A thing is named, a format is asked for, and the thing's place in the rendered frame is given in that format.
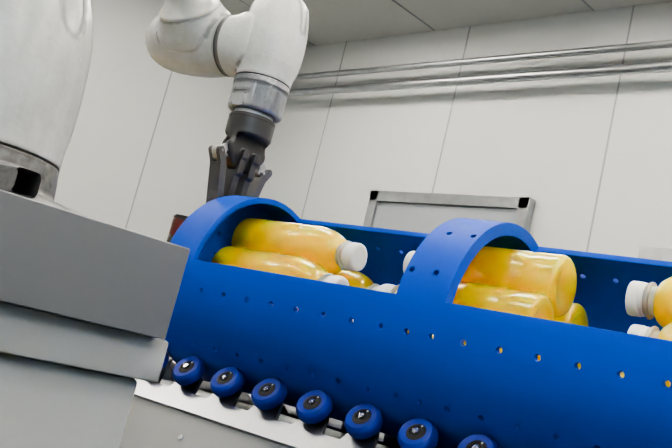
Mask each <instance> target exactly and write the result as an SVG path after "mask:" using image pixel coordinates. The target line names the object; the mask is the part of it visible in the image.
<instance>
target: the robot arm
mask: <svg viewBox="0 0 672 448"><path fill-rule="evenodd" d="M308 29H309V10H308V8H307V7H306V5H305V3H304V2H303V1H302V0H255V1H254V2H253V4H252V5H251V8H250V10H249V12H244V13H241V14H238V15H231V14H230V12H229V11H228V10H226V9H225V8H224V6H223V5H222V4H221V2H220V1H219V0H165V3H164V5H163V7H162V8H161V9H160V11H159V15H158V16H156V17H155V18H154V20H153V21H152V22H151V23H150V25H149V27H148V29H147V31H146V46H147V50H148V52H149V54H150V56H151V57H152V59H153V60H154V61H155V62H156V63H158V64H159V65H160V66H162V67H164V68H165V69H168V70H170V71H173V72H176V73H179V74H184V75H189V76H196V77H204V78H220V77H235V78H234V81H233V82H234V83H233V87H232V90H231V94H230V98H229V101H228V108H229V109H230V110H231V111H232V112H231V113H230V114H229V118H228V121H227V125H226V128H225V133H226V135H227V136H226V138H225V139H224V140H223V143H222V144H220V145H217V146H216V145H210V146H209V148H208V151H209V158H210V166H209V176H208V187H207V197H206V203H207V202H209V201H211V200H214V199H217V198H220V197H224V196H232V195H238V196H248V197H258V198H259V195H260V193H261V191H262V189H263V187H264V185H265V183H266V182H267V180H268V179H269V178H270V177H271V176H272V171H271V170H267V168H266V166H265V164H264V161H265V149H266V148H267V147H268V146H269V145H270V144H271V141H272V137H273V134H274V130H275V124H276V123H279V122H280V121H281V120H282V117H283V113H284V110H285V106H286V102H287V98H288V97H289V91H290V88H291V85H292V83H293V81H294V80H295V78H296V77H297V75H298V73H299V70H300V67H301V64H302V61H303V57H304V53H305V49H306V44H307V37H308ZM92 49H93V16H92V8H91V1H90V0H0V189H1V190H4V191H7V192H10V193H13V194H17V195H20V196H23V197H26V198H29V199H32V200H36V201H39V202H42V203H45V204H48V205H52V206H55V207H58V208H61V209H64V210H68V211H71V212H74V213H77V214H80V215H83V214H81V213H79V212H76V211H74V210H72V209H69V208H67V207H65V206H63V205H61V204H58V203H56V202H54V199H55V194H56V188H57V182H58V176H59V172H60V168H61V165H62V162H63V158H64V155H65V153H66V150H67V148H68V145H69V143H70V140H71V137H72V134H73V131H74V128H75V124H76V121H77V118H78V114H79V110H80V107H81V103H82V99H83V95H84V91H85V86H86V82H87V78H88V73H89V67H90V62H91V55H92ZM83 216H85V215H83Z"/></svg>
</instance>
